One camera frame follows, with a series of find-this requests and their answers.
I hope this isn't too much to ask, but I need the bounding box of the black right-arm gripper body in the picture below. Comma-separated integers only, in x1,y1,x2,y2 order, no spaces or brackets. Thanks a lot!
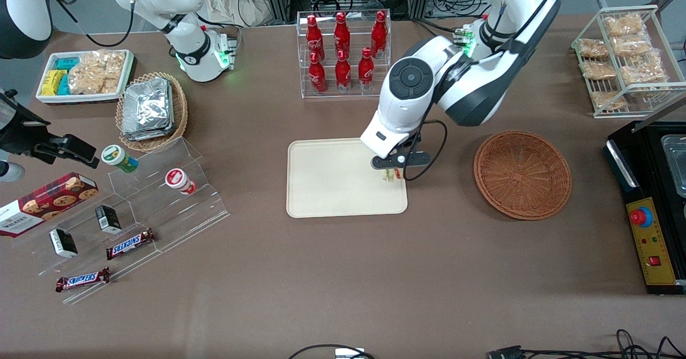
0,91,52,157

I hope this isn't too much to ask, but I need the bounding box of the white rectangular snack tray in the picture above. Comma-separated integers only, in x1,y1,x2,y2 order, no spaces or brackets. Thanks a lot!
35,49,135,106

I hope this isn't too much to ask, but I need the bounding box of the cream plastic serving tray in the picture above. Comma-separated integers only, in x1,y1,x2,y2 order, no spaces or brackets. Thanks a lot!
286,138,408,219

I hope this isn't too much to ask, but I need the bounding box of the foil-wrapped sandwich pack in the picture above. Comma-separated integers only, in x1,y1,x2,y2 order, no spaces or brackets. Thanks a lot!
121,123,176,141
123,77,172,130

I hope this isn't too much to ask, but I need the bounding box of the wicker basket with foil packs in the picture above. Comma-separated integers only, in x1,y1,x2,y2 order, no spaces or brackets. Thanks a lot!
115,71,189,153

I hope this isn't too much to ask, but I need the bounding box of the empty brown wicker basket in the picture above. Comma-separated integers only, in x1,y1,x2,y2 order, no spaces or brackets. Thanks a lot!
473,130,572,221

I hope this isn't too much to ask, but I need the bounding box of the green lidded drink cup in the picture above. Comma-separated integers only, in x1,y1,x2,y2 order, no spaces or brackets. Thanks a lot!
101,144,139,174

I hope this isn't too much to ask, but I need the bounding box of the red tartan cookie box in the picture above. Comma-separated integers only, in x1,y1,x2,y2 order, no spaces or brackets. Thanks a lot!
0,171,100,238

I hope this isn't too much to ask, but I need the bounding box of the yellow snack packet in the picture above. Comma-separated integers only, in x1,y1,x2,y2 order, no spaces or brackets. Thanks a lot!
41,69,65,97

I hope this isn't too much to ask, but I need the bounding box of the clear acrylic bottle rack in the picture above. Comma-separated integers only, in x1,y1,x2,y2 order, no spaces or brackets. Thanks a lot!
296,9,392,100

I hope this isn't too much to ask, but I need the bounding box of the red cola bottle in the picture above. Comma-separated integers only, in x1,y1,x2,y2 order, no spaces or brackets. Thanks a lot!
305,14,325,62
335,50,353,93
333,11,352,59
358,47,375,91
308,51,327,95
371,10,389,58

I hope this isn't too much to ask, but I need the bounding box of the small black carton box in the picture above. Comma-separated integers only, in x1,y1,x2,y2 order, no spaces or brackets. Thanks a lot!
95,204,123,235
49,228,79,259

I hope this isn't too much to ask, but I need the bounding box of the clear bag of crackers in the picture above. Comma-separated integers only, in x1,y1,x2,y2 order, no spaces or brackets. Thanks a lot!
68,49,126,95

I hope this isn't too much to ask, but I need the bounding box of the clear acrylic stepped display stand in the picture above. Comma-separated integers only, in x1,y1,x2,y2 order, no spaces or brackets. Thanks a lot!
15,136,232,305

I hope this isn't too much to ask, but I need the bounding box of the red strawberry yogurt cup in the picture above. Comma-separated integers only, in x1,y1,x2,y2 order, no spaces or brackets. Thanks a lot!
164,168,197,196

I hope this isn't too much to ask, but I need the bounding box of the Snickers chocolate bar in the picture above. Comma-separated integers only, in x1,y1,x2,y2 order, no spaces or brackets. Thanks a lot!
55,267,111,294
105,228,156,261

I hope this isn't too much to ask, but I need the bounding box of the clear crispy snack bag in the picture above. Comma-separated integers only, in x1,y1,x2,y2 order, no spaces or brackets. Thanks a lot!
603,13,645,38
580,60,618,81
578,38,610,60
590,89,629,111
610,34,653,58
620,53,669,87

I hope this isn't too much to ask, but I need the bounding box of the cream cloth bag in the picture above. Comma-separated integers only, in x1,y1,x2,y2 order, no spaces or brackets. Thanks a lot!
203,0,275,28

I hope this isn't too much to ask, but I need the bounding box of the black appliance with yellow panel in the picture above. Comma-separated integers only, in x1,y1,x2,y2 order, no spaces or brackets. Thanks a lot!
603,119,686,296

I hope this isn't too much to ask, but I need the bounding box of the red emergency stop button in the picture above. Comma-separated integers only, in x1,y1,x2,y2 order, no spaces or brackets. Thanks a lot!
629,207,654,229

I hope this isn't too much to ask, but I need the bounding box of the steel pan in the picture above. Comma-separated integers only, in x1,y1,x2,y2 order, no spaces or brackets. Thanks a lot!
660,133,686,199

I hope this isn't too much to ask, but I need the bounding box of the black looped gripper cable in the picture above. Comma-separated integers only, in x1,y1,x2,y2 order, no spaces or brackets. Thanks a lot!
402,119,449,182

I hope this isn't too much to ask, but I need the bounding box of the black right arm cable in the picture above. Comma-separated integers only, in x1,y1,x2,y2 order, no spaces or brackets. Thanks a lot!
47,0,135,49

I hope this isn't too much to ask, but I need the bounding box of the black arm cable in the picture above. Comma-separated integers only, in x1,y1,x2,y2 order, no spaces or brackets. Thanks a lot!
485,0,566,59
47,0,135,49

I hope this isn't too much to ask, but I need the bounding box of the white wire shelf rack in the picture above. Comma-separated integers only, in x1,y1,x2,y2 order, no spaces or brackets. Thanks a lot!
570,4,686,119

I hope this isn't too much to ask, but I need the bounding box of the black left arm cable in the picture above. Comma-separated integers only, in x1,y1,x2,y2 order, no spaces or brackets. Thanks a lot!
485,0,566,59

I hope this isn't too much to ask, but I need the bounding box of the thin black table cable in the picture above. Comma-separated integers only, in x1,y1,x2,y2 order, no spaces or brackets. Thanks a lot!
288,344,377,359

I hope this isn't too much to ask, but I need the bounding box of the black cable bundle with connector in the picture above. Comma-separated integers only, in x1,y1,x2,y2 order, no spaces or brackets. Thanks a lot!
487,328,686,359

